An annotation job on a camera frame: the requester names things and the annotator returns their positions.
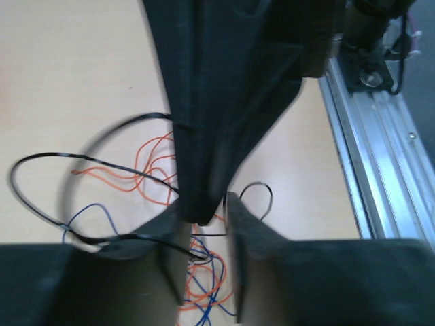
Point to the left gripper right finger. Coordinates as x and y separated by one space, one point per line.
278 281

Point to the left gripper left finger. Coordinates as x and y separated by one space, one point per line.
131 282

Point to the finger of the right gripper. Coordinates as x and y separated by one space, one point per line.
230 69

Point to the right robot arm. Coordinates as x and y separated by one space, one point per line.
231 68

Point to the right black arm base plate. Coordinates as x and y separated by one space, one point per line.
362 65

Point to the aluminium rail frame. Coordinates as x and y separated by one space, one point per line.
389 175

